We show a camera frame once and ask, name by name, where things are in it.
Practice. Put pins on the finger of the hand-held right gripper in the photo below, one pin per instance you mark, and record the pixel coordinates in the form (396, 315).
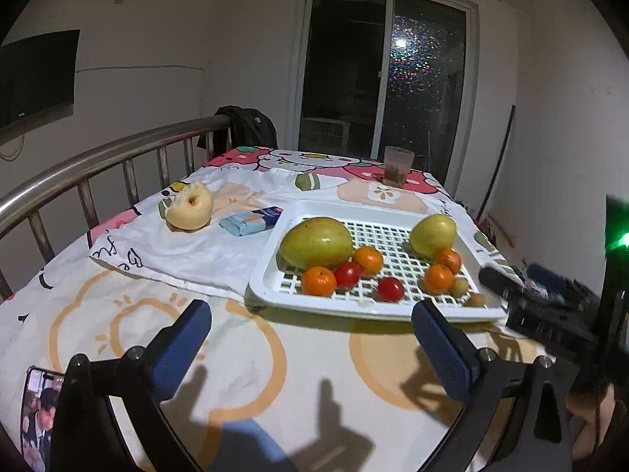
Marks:
(548, 280)
(501, 284)

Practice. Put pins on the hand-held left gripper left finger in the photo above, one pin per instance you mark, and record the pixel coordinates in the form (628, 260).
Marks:
(179, 349)

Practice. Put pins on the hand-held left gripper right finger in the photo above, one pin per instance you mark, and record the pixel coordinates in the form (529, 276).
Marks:
(444, 354)

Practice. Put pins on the small brown fruit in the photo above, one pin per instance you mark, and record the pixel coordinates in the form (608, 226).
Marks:
(459, 286)
(475, 300)

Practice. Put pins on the orange tangerine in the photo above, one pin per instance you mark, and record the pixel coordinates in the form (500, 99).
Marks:
(438, 279)
(448, 260)
(368, 260)
(318, 281)

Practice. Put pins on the red tomato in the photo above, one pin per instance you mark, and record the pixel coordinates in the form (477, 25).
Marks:
(390, 289)
(348, 274)

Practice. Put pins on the white slotted plastic tray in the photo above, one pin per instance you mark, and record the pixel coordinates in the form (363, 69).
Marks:
(275, 280)

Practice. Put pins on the large green-orange mango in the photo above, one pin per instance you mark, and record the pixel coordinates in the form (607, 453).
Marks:
(317, 243)

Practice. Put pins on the person's right hand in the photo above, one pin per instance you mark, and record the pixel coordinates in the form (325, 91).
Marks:
(616, 418)

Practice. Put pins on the green apple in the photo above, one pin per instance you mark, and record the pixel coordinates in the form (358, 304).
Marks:
(432, 236)

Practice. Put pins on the white printed cloth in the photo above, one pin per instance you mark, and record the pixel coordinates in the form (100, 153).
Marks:
(196, 255)

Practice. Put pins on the black pole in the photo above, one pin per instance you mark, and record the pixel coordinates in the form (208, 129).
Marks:
(499, 157)

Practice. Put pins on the bitten yellow pear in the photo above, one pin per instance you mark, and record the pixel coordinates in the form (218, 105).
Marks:
(189, 209)

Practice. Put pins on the blue tissue pack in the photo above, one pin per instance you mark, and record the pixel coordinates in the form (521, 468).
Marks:
(248, 221)

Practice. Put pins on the translucent plastic cup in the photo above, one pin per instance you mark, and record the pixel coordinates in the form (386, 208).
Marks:
(398, 167)

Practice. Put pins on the smartphone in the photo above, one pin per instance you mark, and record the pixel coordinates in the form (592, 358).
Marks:
(42, 423)

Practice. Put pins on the dark jacket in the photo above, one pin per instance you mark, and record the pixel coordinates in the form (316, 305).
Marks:
(250, 128)

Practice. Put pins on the sliding glass door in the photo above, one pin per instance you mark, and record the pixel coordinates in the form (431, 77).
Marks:
(383, 73)

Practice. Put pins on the metal bed rail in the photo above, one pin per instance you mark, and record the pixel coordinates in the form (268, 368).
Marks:
(98, 157)

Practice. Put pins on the wall-mounted television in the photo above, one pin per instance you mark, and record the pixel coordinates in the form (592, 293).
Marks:
(34, 78)

